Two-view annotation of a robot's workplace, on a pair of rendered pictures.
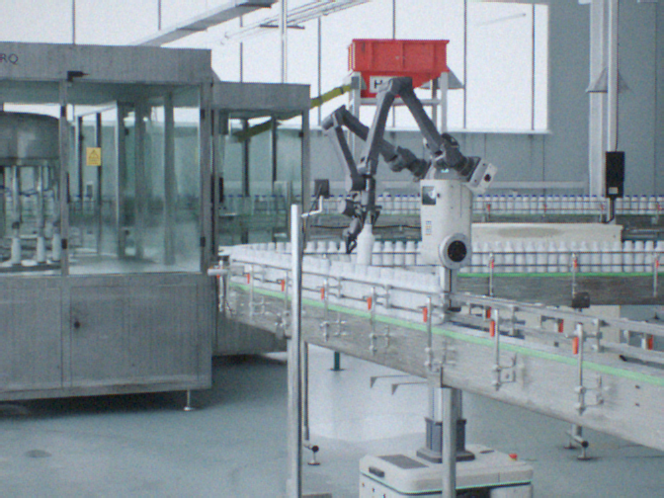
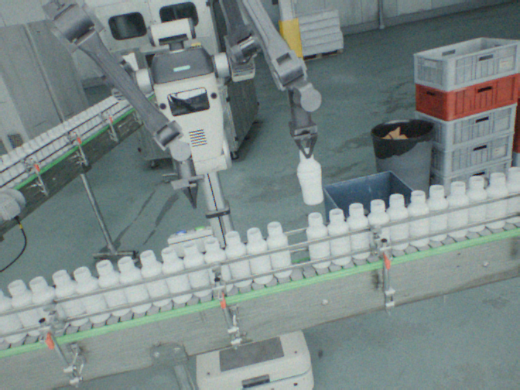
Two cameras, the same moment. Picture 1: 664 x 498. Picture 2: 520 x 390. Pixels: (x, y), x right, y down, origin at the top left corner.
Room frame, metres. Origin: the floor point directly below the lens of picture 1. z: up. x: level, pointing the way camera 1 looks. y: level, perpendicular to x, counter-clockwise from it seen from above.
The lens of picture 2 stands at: (5.16, 0.99, 1.75)
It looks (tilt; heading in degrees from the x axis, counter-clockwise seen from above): 26 degrees down; 289
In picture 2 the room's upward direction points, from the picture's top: 11 degrees counter-clockwise
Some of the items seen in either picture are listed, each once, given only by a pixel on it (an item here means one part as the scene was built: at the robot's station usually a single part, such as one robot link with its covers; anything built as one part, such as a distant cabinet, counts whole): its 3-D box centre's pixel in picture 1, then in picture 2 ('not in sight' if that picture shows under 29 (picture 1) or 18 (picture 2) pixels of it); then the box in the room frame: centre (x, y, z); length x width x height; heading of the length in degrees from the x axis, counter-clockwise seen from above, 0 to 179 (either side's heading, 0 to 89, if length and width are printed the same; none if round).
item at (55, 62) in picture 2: not in sight; (53, 80); (10.44, -5.04, 0.96); 0.82 x 0.50 x 1.91; 94
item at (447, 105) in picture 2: not in sight; (465, 92); (4.56, -2.44, 0.78); 0.61 x 0.41 x 0.22; 29
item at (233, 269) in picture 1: (229, 291); not in sight; (6.37, 0.50, 0.96); 0.23 x 0.10 x 0.27; 112
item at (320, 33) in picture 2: not in sight; (311, 34); (6.77, -9.80, 0.50); 1.24 x 1.03 x 1.00; 25
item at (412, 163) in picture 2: not in sight; (402, 167); (5.03, -2.13, 0.32); 0.45 x 0.45 x 0.64
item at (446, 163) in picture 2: not in sight; (462, 147); (4.57, -2.43, 0.33); 0.61 x 0.41 x 0.22; 28
